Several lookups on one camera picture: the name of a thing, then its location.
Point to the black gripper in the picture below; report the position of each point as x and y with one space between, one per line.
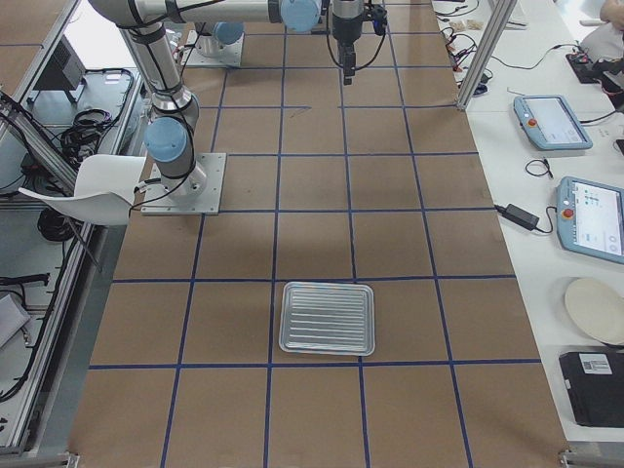
345 28

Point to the ribbed metal tray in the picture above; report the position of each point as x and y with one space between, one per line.
327 318

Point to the teach pendant far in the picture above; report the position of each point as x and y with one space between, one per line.
550 124

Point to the teach pendant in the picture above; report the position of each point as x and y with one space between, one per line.
550 124
590 218

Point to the black power adapter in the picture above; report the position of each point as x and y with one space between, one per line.
518 216

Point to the white plastic chair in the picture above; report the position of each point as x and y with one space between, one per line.
103 191

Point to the teach pendant near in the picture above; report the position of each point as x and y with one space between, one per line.
590 218

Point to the white round plate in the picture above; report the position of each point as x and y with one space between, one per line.
596 309

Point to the black flat box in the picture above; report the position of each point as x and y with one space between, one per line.
594 384

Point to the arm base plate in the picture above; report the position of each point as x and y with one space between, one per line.
208 52
199 194

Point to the aluminium frame post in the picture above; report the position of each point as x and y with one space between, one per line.
493 30

